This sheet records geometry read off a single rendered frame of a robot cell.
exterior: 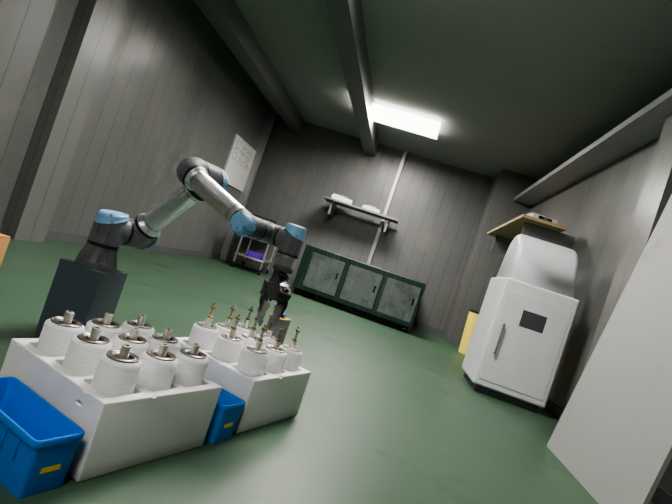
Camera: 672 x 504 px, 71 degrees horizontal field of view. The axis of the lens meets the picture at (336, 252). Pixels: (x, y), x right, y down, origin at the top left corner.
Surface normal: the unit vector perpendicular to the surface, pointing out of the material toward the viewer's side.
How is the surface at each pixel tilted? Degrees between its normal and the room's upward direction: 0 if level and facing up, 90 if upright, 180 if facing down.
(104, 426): 90
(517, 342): 90
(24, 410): 88
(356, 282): 90
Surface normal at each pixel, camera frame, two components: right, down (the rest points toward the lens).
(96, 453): 0.84, 0.28
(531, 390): -0.13, -0.06
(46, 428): -0.43, -0.19
